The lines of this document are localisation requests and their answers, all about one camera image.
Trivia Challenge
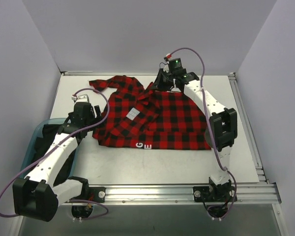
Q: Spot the red black plaid shirt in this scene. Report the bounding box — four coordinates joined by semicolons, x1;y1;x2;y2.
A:
89;76;210;150

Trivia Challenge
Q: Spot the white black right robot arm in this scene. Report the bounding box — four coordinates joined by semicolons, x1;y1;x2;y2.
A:
153;68;237;201

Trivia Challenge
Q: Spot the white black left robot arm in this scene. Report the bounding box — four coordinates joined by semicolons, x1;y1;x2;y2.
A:
12;102;102;222

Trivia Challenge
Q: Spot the black clothing in bin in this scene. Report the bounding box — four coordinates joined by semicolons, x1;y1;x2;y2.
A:
30;124;75;186

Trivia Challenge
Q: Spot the teal plastic bin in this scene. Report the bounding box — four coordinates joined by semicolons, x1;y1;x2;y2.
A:
21;118;76;177

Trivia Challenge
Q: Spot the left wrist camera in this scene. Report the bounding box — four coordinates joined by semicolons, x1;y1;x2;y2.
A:
71;94;89;103

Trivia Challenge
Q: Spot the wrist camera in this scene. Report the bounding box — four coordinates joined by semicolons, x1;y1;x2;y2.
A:
71;94;89;103
163;55;187;75

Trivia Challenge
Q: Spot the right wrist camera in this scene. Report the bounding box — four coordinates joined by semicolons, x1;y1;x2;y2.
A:
163;55;187;75

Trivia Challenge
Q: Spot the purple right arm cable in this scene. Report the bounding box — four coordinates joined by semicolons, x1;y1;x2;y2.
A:
163;47;237;221

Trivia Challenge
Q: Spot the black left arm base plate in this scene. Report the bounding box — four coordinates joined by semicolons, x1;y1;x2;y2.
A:
71;186;106;203

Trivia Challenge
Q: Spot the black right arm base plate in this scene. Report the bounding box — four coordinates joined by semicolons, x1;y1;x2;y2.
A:
193;186;235;203

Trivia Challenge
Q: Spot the aluminium front rail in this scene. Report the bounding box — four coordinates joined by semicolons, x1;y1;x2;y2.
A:
17;183;282;207

